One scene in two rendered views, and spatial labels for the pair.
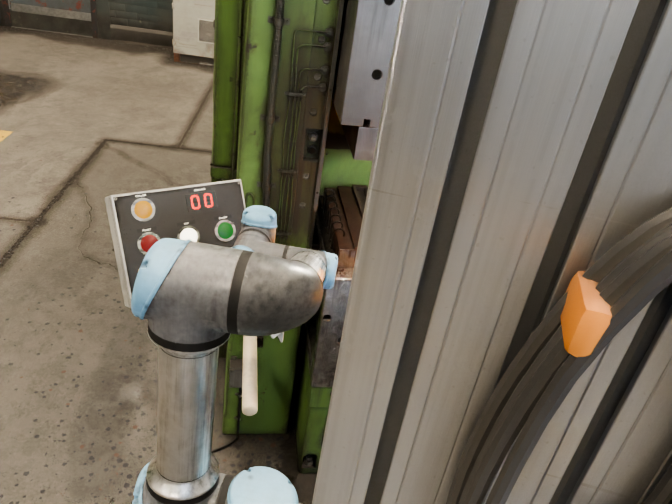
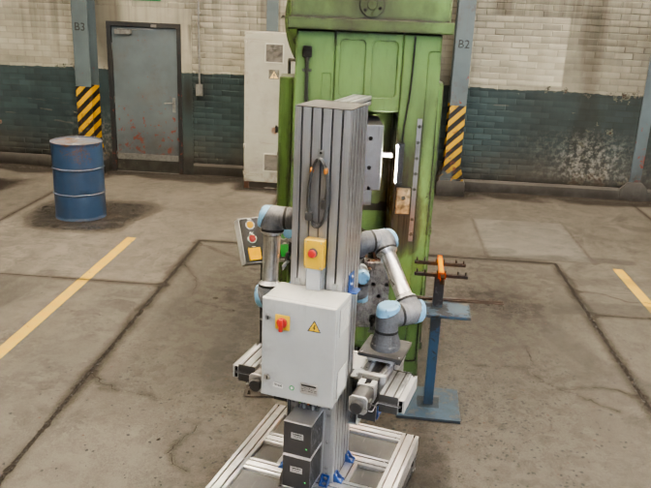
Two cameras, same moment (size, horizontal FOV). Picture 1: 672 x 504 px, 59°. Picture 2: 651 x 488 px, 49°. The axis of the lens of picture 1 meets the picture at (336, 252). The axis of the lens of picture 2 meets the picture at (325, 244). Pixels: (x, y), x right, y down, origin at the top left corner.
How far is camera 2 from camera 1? 2.89 m
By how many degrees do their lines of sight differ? 16
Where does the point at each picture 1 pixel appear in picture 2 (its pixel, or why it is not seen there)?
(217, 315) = (280, 221)
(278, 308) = not seen: hidden behind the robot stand
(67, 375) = (195, 350)
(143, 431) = not seen: hidden behind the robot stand
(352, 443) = (295, 195)
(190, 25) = (257, 159)
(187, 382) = (271, 244)
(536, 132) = (306, 154)
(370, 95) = not seen: hidden behind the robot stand
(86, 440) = (209, 373)
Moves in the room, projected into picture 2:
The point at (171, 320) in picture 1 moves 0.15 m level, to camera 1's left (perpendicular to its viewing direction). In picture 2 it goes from (267, 223) to (239, 221)
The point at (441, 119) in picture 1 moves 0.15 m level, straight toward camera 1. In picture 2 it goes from (298, 154) to (285, 160)
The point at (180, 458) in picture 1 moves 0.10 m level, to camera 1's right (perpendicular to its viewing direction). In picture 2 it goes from (269, 272) to (288, 274)
